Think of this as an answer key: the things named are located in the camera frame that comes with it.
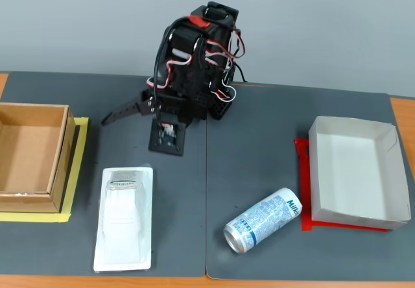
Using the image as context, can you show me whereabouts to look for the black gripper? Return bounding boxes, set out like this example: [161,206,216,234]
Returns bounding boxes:
[101,90,208,126]

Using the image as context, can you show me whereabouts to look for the white plastic bottle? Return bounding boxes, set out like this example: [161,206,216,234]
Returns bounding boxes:
[93,163,154,273]

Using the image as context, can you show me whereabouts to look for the brown cardboard box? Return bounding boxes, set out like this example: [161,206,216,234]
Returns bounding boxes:
[0,102,76,213]

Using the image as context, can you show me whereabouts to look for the dark gray table mat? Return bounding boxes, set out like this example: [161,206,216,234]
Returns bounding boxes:
[0,71,208,276]
[206,83,415,281]

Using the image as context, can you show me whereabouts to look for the white blue Milkis drink can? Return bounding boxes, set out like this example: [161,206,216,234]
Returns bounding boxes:
[223,187,303,254]

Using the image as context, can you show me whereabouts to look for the open red grey carton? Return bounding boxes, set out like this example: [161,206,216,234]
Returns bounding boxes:
[307,115,411,231]

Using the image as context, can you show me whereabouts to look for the black camera cable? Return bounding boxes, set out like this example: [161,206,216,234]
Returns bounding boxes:
[152,16,195,130]

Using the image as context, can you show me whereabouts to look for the red white black servo wires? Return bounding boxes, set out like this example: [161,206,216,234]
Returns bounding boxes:
[147,53,194,91]
[204,27,249,103]

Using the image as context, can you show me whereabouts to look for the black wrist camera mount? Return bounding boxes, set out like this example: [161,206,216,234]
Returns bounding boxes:
[148,119,188,158]

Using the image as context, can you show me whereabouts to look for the yellow tape frame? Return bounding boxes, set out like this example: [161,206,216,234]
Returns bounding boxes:
[0,116,90,223]

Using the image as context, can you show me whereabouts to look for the red cable clip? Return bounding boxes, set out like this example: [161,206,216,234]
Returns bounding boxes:
[189,14,211,30]

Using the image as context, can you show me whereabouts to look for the red tape frame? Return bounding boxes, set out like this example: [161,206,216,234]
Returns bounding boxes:
[294,138,390,234]

